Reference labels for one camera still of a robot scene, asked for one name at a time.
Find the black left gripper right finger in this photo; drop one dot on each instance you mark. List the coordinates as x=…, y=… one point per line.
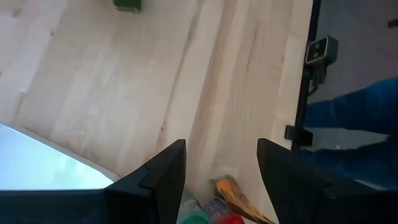
x=298, y=193

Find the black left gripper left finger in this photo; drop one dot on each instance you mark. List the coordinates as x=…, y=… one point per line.
x=149, y=199

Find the orange brown spice packet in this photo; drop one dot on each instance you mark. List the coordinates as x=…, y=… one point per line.
x=230, y=189

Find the red patterned spice tin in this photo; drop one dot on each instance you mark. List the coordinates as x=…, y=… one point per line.
x=231, y=219

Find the white plastic bin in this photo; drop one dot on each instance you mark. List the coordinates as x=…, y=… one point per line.
x=37, y=161

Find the green spice jar with barcode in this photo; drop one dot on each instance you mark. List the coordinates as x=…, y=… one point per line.
x=127, y=4

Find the grey table-level camera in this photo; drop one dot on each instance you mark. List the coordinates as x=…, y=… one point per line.
x=321, y=51

